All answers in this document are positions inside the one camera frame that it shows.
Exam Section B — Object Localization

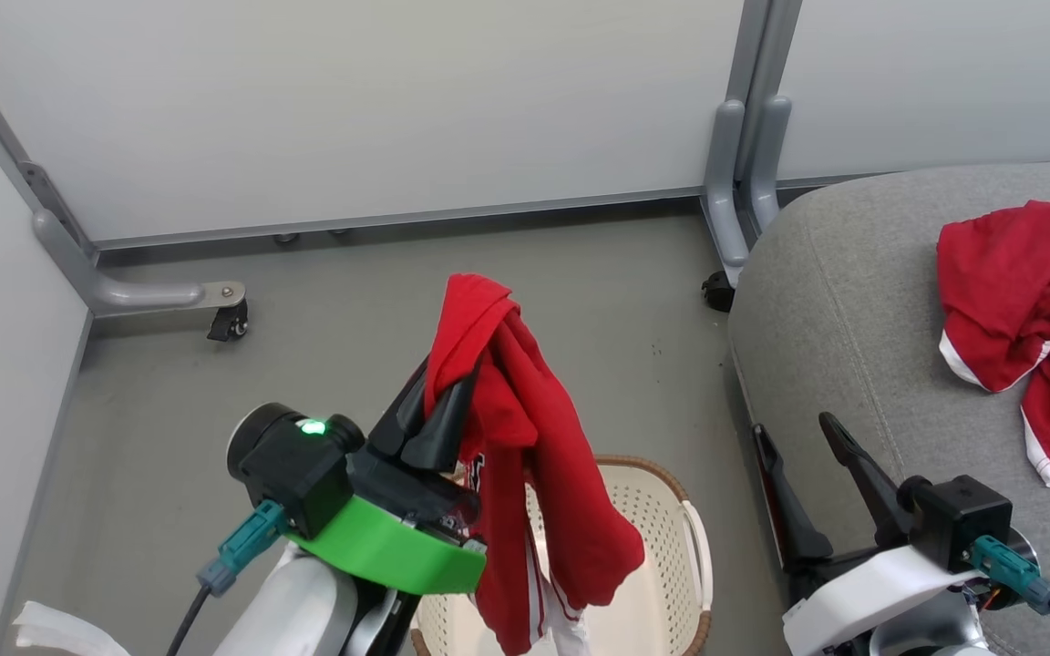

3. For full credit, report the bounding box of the beige perforated laundry basket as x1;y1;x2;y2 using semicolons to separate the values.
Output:
411;456;714;656

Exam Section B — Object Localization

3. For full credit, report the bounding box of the black caster wheel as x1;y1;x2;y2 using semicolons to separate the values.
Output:
207;299;251;343
702;271;737;313

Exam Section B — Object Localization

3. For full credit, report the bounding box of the right black cable teal connector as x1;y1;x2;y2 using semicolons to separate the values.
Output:
972;535;1050;653

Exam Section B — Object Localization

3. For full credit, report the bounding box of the left black cable teal connector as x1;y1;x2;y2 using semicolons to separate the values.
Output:
165;499;290;656

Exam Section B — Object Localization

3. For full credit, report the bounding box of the grey fabric sofa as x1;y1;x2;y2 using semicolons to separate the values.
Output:
727;159;1050;656

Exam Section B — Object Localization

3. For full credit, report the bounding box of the grey curved partition foot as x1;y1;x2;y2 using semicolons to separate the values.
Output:
747;95;794;234

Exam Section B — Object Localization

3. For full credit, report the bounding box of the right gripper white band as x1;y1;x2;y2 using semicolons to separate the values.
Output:
752;412;992;656

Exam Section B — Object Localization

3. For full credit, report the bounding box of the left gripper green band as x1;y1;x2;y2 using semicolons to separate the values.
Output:
288;358;488;596

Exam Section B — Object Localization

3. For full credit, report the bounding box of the grey metal partition post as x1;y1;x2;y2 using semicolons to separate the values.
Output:
730;0;805;181
0;23;98;261

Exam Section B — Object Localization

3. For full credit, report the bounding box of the white crumpled strip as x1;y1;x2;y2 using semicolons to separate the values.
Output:
13;600;131;656

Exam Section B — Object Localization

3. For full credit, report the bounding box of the red garment with white stripes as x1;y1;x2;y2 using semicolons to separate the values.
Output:
423;273;646;656

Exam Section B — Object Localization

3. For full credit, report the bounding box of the red shirt with white trim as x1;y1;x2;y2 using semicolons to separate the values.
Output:
935;200;1050;488

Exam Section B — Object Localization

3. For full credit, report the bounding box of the black cable teal connector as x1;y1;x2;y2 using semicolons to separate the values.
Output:
972;535;1050;653
165;499;290;656

